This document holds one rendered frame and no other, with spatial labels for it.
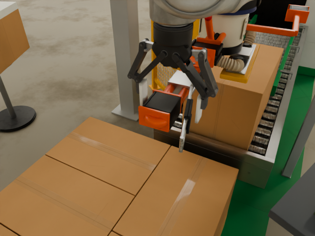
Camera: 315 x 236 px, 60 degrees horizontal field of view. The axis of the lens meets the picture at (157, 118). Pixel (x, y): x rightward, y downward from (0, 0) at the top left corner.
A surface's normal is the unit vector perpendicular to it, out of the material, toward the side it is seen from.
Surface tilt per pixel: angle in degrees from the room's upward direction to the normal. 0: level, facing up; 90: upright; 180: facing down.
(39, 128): 0
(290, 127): 0
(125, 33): 90
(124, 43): 90
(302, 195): 0
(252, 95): 90
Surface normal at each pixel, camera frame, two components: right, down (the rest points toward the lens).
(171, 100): 0.00, -0.79
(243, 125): -0.48, 0.54
